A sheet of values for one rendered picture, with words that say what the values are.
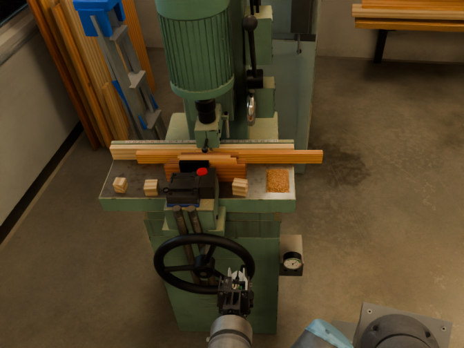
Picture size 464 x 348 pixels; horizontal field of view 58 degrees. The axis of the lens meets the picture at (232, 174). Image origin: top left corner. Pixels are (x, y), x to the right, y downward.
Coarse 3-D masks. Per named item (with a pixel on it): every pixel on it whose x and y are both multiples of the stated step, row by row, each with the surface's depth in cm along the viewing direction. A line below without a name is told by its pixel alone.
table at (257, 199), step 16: (128, 160) 138; (112, 176) 133; (128, 176) 133; (144, 176) 132; (160, 176) 132; (256, 176) 130; (112, 192) 128; (128, 192) 128; (144, 192) 127; (160, 192) 127; (224, 192) 125; (256, 192) 125; (112, 208) 130; (128, 208) 129; (144, 208) 129; (160, 208) 128; (224, 208) 125; (240, 208) 126; (256, 208) 125; (272, 208) 125; (288, 208) 125; (224, 224) 123
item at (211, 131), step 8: (216, 104) 129; (216, 112) 126; (216, 120) 123; (200, 128) 121; (208, 128) 121; (216, 128) 120; (200, 136) 122; (208, 136) 122; (216, 136) 122; (200, 144) 124; (208, 144) 124; (216, 144) 124
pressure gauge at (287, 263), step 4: (288, 252) 134; (292, 252) 134; (296, 252) 134; (284, 256) 134; (288, 256) 133; (292, 256) 132; (296, 256) 133; (300, 256) 134; (284, 260) 133; (288, 260) 133; (292, 260) 133; (296, 260) 133; (300, 260) 132; (284, 264) 135; (288, 264) 135; (296, 264) 134; (300, 264) 134; (288, 268) 136; (292, 268) 136; (296, 268) 136
